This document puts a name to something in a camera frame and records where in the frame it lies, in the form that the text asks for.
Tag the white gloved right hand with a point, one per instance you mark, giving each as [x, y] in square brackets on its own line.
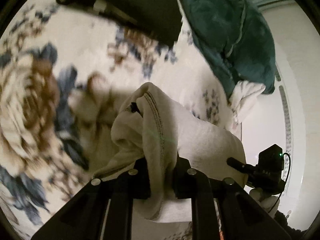
[268, 203]

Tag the floral bed quilt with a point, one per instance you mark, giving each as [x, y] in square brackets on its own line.
[64, 75]

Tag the dark green plush blanket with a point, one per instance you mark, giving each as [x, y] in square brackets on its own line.
[235, 40]

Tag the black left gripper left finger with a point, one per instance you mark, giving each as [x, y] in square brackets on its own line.
[102, 211]

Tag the white pillow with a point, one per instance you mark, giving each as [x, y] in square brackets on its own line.
[243, 98]

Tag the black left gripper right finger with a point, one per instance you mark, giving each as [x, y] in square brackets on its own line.
[222, 209]

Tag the beige long sleeve shirt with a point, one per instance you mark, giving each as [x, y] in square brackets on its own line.
[151, 125]

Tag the white bed headboard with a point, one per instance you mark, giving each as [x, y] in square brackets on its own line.
[289, 117]

